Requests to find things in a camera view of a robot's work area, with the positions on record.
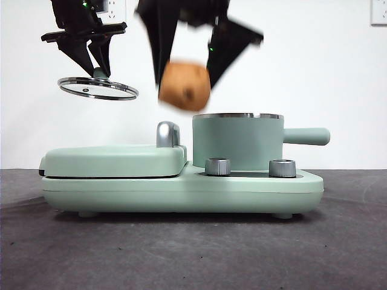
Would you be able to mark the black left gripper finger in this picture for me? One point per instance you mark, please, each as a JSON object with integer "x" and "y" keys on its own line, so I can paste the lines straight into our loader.
{"x": 75, "y": 49}
{"x": 101, "y": 54}

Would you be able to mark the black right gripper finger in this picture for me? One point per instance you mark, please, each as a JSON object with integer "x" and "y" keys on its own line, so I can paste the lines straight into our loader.
{"x": 226, "y": 48}
{"x": 160, "y": 30}

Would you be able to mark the glass pot lid green knob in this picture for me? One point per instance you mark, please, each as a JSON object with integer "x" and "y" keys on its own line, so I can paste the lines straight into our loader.
{"x": 96, "y": 89}

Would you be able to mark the brown potato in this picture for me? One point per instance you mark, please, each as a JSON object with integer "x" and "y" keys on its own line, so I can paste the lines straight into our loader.
{"x": 184, "y": 86}

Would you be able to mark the mint green hinged griddle cover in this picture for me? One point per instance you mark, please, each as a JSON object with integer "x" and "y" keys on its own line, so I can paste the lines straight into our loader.
{"x": 115, "y": 161}

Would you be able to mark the silver control knob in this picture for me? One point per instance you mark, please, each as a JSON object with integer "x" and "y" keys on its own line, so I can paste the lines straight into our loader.
{"x": 217, "y": 166}
{"x": 282, "y": 169}

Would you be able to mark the mint green breakfast maker base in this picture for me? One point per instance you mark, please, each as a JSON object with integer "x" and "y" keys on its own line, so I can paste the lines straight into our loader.
{"x": 151, "y": 193}

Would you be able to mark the white wall socket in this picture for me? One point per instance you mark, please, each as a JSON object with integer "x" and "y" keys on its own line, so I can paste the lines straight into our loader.
{"x": 379, "y": 12}
{"x": 114, "y": 12}

